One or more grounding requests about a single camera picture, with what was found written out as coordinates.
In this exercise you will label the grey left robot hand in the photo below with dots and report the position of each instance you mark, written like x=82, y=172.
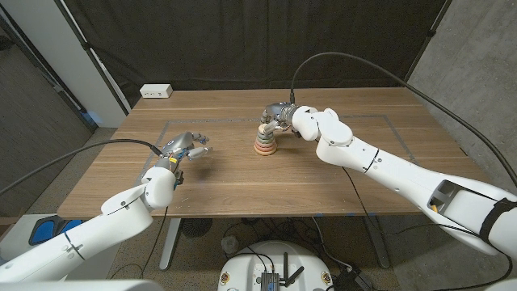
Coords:
x=179, y=143

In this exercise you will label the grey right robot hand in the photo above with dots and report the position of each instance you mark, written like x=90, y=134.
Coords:
x=278, y=113

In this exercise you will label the white power strip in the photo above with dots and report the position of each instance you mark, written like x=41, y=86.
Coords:
x=156, y=91

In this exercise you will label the white robot torso edge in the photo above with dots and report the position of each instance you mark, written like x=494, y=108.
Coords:
x=81, y=286

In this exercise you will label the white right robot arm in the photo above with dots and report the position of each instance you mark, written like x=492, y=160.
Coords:
x=404, y=174

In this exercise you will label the black backdrop stand pole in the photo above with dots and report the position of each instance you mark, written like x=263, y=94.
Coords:
x=428, y=38
x=95, y=60

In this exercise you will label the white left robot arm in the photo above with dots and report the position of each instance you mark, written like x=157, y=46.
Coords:
x=85, y=238

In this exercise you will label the grey round floor object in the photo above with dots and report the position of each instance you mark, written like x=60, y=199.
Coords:
x=230, y=244

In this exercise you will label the black power adapter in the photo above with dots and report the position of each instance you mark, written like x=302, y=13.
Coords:
x=353, y=279

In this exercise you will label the white table leg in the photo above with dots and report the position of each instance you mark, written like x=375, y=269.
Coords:
x=171, y=246

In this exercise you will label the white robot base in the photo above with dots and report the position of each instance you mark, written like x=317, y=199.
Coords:
x=250, y=266

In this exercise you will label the white foot pedal blue pads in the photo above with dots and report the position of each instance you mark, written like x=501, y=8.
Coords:
x=42, y=230

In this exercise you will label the black backdrop curtain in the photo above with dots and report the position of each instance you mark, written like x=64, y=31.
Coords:
x=258, y=40

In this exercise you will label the grey table leg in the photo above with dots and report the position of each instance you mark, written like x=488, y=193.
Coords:
x=377, y=242

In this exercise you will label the black round floor fan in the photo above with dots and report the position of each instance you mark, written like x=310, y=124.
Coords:
x=196, y=227

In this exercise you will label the black router with antennas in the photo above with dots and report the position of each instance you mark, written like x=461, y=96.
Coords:
x=270, y=281

